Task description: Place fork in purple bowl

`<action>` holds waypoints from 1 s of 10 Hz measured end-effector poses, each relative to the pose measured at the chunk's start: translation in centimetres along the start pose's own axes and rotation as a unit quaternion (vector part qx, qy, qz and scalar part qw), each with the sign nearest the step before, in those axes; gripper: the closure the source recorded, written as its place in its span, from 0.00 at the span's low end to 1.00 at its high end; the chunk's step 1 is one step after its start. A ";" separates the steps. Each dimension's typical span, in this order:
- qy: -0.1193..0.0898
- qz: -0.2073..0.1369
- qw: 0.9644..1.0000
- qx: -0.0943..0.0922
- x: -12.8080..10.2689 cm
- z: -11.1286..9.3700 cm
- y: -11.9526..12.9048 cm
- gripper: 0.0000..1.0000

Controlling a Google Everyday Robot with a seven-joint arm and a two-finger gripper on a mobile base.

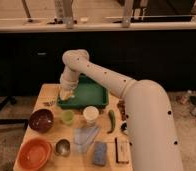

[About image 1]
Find dark toy grapes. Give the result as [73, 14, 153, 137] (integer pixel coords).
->
[117, 100, 128, 135]

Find light green cup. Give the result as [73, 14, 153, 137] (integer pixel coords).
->
[61, 110, 74, 125]

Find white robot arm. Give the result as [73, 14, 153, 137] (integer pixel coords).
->
[60, 49, 184, 171]

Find black office chair base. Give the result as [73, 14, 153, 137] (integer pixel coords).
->
[0, 58, 30, 132]

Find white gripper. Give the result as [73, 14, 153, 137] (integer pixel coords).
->
[59, 80, 77, 101]

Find green plastic tray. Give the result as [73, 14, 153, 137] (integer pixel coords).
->
[57, 75, 109, 109]

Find blue sponge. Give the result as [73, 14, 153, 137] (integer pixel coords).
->
[92, 141, 107, 166]

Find green chili pepper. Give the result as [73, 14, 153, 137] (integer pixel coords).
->
[107, 110, 116, 134]

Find small metal cup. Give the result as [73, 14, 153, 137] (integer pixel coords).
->
[55, 139, 70, 157]

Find light blue cloth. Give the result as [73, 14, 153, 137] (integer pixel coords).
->
[74, 126, 100, 153]

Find orange bowl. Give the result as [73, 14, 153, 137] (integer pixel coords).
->
[17, 138, 52, 171]

